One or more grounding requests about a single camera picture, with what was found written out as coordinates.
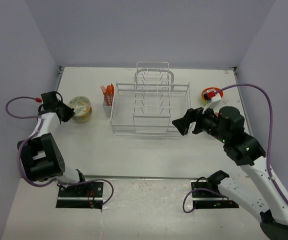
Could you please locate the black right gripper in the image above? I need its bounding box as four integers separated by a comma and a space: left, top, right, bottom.
172, 101, 229, 143

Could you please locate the lime green bowl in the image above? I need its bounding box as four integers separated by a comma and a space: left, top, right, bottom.
201, 96, 207, 104

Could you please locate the blue zigzag patterned bowl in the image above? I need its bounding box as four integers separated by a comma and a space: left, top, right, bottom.
68, 96, 92, 114

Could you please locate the yellow patterned bowl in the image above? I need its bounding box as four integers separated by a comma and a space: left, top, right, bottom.
72, 109, 92, 123

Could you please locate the orange bowl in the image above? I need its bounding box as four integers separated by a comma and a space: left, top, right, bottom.
201, 87, 220, 102

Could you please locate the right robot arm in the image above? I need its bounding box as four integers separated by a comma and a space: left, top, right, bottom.
172, 106, 288, 240

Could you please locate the white cutlery caddy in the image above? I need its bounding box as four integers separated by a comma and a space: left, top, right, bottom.
103, 95, 112, 118

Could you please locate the orange plastic fork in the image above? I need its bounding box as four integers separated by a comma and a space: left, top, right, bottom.
100, 85, 110, 106

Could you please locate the orange plastic spoon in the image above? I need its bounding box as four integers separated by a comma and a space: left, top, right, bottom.
106, 85, 111, 106

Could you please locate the orange plastic knife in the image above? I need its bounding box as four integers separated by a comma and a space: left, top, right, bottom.
109, 83, 114, 105

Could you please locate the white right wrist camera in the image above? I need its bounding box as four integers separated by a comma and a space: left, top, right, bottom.
202, 93, 222, 114

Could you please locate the white wire dish rack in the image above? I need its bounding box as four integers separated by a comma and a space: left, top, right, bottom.
110, 61, 191, 137

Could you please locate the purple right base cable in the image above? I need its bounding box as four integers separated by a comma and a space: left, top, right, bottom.
182, 187, 231, 214

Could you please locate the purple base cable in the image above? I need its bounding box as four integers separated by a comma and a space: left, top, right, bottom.
182, 187, 231, 214
58, 179, 115, 207

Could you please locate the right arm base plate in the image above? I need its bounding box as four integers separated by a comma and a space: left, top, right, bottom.
192, 190, 239, 209

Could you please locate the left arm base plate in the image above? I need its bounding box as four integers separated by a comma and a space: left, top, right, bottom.
56, 181, 104, 210

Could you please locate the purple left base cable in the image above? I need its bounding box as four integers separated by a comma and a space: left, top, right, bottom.
58, 179, 115, 207

